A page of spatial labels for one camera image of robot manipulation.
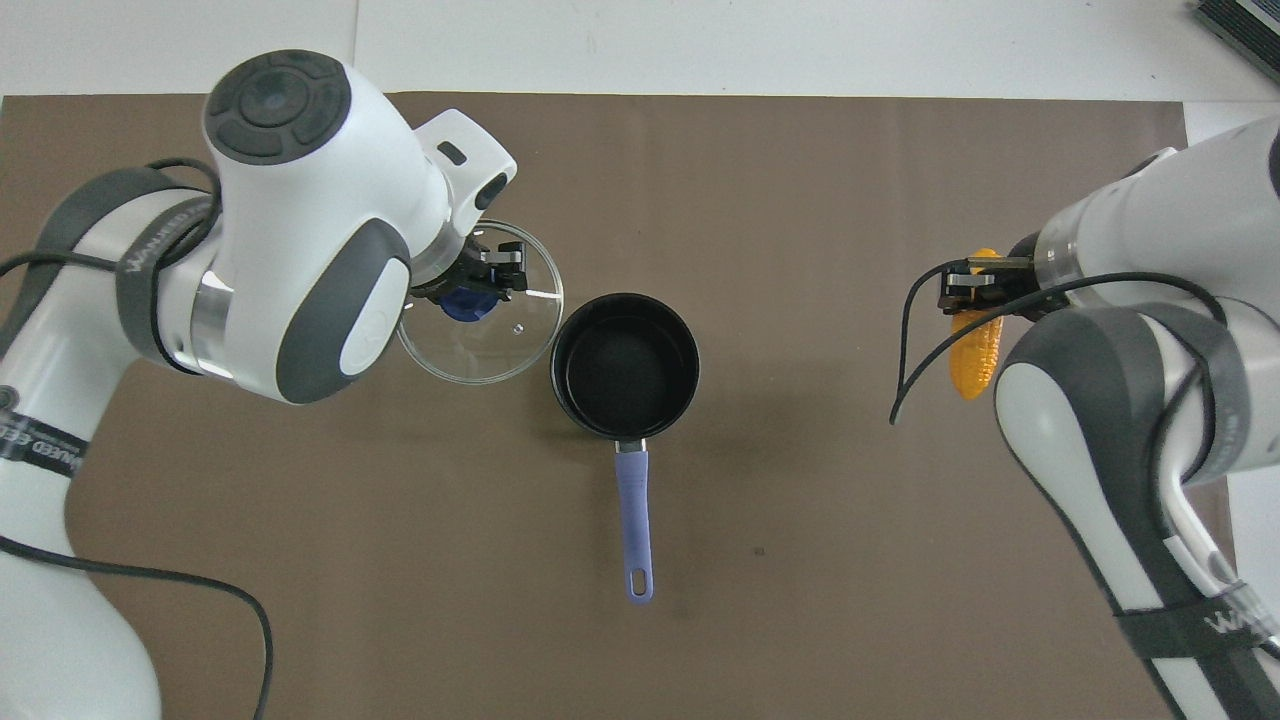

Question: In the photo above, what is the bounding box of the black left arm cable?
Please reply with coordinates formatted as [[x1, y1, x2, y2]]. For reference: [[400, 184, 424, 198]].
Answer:
[[0, 158, 274, 720]]

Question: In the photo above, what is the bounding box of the yellow corn cob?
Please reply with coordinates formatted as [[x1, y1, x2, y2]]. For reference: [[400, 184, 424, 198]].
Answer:
[[948, 248, 1004, 401]]

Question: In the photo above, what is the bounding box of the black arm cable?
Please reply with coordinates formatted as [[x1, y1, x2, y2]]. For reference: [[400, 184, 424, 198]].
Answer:
[[890, 258, 1246, 481], [0, 158, 274, 720]]

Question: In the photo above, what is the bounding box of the dark blue saucepan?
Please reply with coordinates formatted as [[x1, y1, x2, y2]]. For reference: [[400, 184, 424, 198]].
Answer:
[[550, 292, 701, 604]]

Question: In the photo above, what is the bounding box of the dark ribbed box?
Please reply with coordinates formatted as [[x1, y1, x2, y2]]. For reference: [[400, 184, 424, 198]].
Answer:
[[1195, 0, 1280, 83]]

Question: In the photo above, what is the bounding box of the brown table mat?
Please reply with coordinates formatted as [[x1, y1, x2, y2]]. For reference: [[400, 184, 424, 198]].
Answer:
[[0, 93, 1233, 720]]

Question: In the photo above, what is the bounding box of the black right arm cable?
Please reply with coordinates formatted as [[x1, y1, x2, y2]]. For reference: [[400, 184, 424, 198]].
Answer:
[[890, 258, 1246, 481]]

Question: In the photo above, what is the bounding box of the glass lid with blue knob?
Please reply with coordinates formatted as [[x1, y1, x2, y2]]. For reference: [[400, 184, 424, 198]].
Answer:
[[397, 215, 564, 386]]

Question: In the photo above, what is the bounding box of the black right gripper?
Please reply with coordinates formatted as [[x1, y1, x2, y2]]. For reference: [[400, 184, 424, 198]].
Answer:
[[938, 235, 1046, 319]]

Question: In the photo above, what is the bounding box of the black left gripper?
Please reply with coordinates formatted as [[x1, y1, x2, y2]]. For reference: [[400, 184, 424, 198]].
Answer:
[[412, 235, 528, 304]]

